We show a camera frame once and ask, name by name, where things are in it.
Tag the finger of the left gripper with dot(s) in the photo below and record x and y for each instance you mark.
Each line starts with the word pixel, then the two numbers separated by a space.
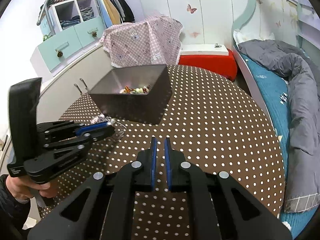
pixel 92 127
pixel 100 132

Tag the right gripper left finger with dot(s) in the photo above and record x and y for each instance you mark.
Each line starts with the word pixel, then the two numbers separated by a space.
pixel 102 206

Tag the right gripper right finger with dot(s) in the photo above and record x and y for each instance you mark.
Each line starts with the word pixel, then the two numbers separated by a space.
pixel 219 207

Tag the person's left hand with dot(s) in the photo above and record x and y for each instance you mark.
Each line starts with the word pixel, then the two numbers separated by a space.
pixel 20 187

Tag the grey metal tin box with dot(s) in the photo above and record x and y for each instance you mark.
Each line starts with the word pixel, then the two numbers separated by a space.
pixel 137 93

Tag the brown polka dot tablecloth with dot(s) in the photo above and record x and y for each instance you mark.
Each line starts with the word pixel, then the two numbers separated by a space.
pixel 217 126

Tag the mint drawer unit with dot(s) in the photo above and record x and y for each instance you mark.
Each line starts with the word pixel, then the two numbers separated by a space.
pixel 54 54

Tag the pink checked bear cloth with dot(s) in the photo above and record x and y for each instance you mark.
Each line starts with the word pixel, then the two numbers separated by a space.
pixel 155 40

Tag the hanging clothes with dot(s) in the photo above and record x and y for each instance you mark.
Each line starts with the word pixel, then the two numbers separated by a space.
pixel 114 12

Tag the teal bed sheet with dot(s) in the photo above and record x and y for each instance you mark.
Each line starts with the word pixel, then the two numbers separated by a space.
pixel 273 90

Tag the red storage bench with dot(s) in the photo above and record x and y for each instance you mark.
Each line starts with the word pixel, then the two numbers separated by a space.
pixel 225 65

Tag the white board on bench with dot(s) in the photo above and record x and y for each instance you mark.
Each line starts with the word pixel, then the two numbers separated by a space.
pixel 204 49

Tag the grey duvet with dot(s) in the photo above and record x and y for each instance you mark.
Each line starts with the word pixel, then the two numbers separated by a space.
pixel 288 61

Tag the beige cabinet with handles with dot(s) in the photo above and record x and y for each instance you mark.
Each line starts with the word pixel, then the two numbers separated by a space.
pixel 78 77

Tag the mint bunk bed frame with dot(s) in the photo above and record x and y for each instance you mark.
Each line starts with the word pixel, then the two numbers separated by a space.
pixel 292 21

